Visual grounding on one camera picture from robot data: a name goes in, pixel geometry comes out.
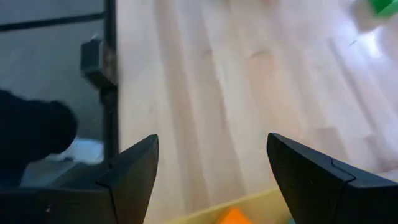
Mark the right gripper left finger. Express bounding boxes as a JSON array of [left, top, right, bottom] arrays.
[[96, 134, 160, 224]]

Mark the orange translucent block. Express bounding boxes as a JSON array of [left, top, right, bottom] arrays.
[[216, 207, 254, 224]]

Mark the white floor object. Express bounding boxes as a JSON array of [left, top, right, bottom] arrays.
[[46, 138, 105, 165]]

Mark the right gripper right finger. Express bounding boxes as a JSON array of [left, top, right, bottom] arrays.
[[266, 132, 398, 224]]

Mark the black rounded object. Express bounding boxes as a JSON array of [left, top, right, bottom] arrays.
[[0, 89, 79, 187]]

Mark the green toy brick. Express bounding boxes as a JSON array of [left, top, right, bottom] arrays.
[[368, 0, 398, 18]]

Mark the black table frame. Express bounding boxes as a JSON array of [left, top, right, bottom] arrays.
[[101, 0, 121, 161]]

